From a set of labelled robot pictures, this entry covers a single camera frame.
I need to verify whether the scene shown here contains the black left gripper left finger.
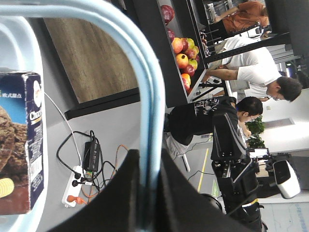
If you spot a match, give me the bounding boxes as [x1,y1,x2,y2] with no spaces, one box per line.
[49,149,140,232]

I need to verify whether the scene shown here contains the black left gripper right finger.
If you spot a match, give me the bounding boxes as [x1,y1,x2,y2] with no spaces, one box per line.
[156,149,246,232]

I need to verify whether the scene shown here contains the dark blue Chocofello cookie box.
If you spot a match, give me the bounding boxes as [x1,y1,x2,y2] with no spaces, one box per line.
[0,71,44,215]

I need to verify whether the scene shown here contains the light blue plastic basket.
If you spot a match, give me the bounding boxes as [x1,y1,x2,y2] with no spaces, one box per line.
[0,0,165,232]

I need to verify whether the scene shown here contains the white power strip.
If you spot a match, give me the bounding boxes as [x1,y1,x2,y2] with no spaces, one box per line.
[62,165,84,207]

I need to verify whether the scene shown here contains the black power adapter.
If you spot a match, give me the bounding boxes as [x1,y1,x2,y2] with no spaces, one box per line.
[83,141,100,172]

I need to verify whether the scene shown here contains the black robot on stand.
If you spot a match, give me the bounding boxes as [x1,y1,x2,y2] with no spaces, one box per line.
[211,114,301,232]

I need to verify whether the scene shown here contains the person in black shirt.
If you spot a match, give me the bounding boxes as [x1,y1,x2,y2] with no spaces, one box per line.
[163,96,263,159]

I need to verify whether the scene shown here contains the black wooden produce stand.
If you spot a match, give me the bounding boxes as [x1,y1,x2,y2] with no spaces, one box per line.
[43,0,208,121]

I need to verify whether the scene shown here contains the pile of red apples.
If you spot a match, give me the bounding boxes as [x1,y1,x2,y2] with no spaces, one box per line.
[160,5,199,94]

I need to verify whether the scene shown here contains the person in white shirt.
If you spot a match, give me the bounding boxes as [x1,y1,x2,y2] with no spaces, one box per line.
[202,47,302,102]

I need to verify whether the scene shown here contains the person in orange shirt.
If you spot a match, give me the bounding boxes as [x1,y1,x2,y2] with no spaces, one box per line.
[210,1,269,34]

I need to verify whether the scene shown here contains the white power cable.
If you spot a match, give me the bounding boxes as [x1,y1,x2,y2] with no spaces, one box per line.
[44,93,83,167]

